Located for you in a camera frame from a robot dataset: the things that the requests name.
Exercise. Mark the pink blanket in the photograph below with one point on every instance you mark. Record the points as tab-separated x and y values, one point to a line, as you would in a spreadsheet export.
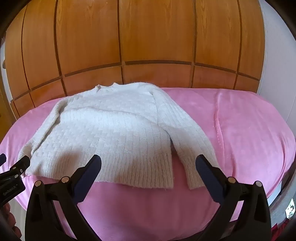
242	129

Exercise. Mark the small white label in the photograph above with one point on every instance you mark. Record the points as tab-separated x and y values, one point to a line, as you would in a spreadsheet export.
290	209

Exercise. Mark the wooden wardrobe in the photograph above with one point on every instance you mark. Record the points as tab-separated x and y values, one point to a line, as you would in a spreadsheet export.
157	34

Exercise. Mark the wooden door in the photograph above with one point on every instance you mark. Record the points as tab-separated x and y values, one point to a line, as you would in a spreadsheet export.
5	111

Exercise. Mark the person's left hand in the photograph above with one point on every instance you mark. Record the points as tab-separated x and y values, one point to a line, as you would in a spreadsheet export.
8	209

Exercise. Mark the white knitted sweater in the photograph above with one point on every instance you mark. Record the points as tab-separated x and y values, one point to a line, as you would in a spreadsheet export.
111	129

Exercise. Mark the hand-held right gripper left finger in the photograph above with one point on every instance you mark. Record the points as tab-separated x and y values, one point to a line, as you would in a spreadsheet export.
89	172

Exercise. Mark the grey bed base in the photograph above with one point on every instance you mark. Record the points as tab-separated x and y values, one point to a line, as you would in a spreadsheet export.
277	208

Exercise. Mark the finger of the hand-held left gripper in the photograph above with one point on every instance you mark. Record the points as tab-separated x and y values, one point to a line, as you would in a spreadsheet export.
22	164
2	159

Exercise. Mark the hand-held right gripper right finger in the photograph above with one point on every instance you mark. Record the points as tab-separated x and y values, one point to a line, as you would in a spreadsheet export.
207	172

